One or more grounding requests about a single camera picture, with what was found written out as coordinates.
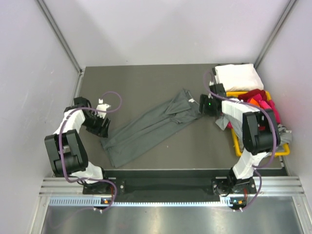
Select folded white t shirt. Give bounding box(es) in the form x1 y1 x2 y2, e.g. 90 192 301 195
214 63 264 92

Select slotted grey cable duct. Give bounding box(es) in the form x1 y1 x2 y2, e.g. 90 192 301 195
49 196 244 208

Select yellow plastic basket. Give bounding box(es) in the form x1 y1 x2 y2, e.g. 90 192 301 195
226 91 290 157

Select right aluminium corner post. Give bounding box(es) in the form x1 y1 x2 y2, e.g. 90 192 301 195
254 0 298 69

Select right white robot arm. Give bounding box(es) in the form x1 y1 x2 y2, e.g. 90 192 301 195
199 82 280 194

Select pink t shirt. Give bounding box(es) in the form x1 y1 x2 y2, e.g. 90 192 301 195
221 97 281 126

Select aluminium corner post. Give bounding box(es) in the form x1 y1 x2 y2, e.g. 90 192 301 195
254 0 298 69
35 0 83 75

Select orange t shirt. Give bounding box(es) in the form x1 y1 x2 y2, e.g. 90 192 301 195
247 96 263 107

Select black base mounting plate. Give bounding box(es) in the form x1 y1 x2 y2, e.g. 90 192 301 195
82 169 259 203

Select dark grey t shirt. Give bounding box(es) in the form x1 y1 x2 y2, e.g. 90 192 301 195
101 89 200 168

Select light grey t shirt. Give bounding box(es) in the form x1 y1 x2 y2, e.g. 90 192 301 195
215 115 293 150

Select left aluminium corner post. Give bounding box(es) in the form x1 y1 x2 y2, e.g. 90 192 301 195
35 0 83 75

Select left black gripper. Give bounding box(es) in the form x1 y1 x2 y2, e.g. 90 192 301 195
82 112 111 138

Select dark red t shirt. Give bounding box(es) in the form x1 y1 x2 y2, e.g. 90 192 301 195
238 89 267 102

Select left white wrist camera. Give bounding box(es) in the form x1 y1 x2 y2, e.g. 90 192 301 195
96 98 111 119

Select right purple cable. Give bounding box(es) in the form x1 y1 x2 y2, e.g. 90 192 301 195
203 70 281 212

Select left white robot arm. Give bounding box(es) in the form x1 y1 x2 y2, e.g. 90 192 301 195
44 97 114 195

